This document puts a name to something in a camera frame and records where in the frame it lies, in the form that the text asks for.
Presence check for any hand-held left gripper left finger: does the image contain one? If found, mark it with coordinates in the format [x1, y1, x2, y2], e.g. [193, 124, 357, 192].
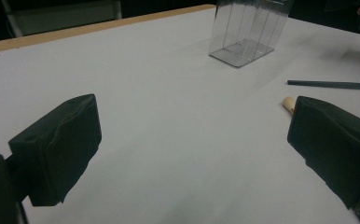
[7, 93, 103, 207]

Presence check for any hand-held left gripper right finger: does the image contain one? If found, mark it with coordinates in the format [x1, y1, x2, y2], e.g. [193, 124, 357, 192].
[286, 95, 360, 210]

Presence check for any clear plastic organizer box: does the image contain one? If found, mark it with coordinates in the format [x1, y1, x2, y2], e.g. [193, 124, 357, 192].
[208, 0, 295, 69]

